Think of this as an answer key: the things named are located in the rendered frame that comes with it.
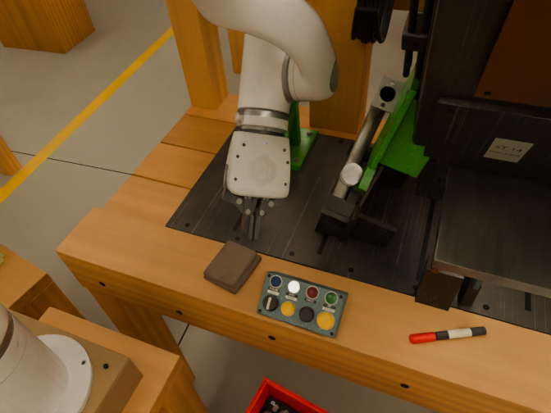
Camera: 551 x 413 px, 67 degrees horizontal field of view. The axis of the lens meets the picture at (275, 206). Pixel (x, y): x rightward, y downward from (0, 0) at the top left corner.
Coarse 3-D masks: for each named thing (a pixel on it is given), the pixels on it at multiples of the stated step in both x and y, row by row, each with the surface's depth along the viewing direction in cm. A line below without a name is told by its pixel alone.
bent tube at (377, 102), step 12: (384, 84) 71; (396, 84) 71; (384, 96) 79; (396, 96) 71; (372, 108) 81; (384, 108) 71; (372, 120) 83; (360, 132) 85; (372, 132) 84; (360, 144) 85; (360, 156) 85; (336, 192) 86; (348, 192) 86
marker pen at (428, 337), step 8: (472, 328) 72; (480, 328) 72; (416, 336) 72; (424, 336) 71; (432, 336) 71; (440, 336) 71; (448, 336) 71; (456, 336) 71; (464, 336) 72; (472, 336) 72
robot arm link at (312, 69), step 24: (192, 0) 52; (216, 0) 49; (240, 0) 50; (264, 0) 52; (288, 0) 53; (216, 24) 53; (240, 24) 52; (264, 24) 52; (288, 24) 52; (312, 24) 54; (288, 48) 54; (312, 48) 55; (288, 72) 61; (312, 72) 57; (336, 72) 62; (312, 96) 62
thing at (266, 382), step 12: (264, 384) 67; (276, 384) 67; (264, 396) 69; (276, 396) 70; (288, 396) 66; (252, 408) 65; (264, 408) 69; (276, 408) 69; (288, 408) 69; (300, 408) 68; (312, 408) 64
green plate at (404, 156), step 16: (416, 80) 61; (400, 96) 69; (416, 96) 62; (400, 112) 62; (384, 128) 75; (400, 128) 66; (384, 144) 68; (400, 144) 68; (368, 160) 79; (384, 160) 71; (400, 160) 70; (416, 160) 69; (416, 176) 71
